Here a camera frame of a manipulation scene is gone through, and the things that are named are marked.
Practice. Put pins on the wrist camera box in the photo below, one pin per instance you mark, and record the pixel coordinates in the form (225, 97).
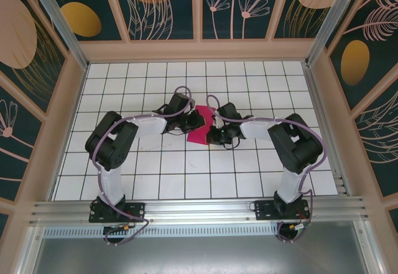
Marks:
(228, 111)
(180, 103)

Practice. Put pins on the aluminium side rail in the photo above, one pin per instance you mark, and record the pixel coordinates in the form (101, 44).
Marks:
(325, 131)

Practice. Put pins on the wall panel orange oval fern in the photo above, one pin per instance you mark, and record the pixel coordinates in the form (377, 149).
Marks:
(354, 62)

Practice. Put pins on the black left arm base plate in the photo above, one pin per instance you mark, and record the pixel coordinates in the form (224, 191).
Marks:
(136, 212)

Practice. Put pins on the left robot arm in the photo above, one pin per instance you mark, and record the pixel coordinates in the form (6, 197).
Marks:
(109, 143)

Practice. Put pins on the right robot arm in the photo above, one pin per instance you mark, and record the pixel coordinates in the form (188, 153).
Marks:
(295, 149)

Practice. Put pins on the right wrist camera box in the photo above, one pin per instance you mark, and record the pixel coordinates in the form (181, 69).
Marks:
(228, 111)

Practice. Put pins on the wall panel single flower outline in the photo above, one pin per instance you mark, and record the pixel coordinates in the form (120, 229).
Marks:
(15, 149)

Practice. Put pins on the pink cloth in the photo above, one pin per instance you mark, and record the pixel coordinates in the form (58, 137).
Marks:
(199, 135)

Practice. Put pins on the wall panel orange circle leaves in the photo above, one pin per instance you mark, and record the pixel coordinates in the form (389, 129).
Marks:
(183, 13)

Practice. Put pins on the wall panel pink flowers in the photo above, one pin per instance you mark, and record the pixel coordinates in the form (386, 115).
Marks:
(224, 22)

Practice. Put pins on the wall panel large pink circle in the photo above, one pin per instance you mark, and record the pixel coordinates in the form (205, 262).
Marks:
(18, 31)

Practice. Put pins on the long aluminium base rail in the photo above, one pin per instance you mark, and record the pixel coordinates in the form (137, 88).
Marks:
(199, 210)

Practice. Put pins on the brushed grey metal sheet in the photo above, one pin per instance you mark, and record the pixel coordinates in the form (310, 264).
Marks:
(199, 255)

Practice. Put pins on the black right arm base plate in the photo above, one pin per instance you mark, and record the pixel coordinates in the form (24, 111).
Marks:
(264, 212)

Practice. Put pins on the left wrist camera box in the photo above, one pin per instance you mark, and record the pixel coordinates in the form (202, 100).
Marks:
(180, 103)

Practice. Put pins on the aluminium corner post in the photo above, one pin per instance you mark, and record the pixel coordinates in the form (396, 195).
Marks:
(331, 22)
(63, 28)

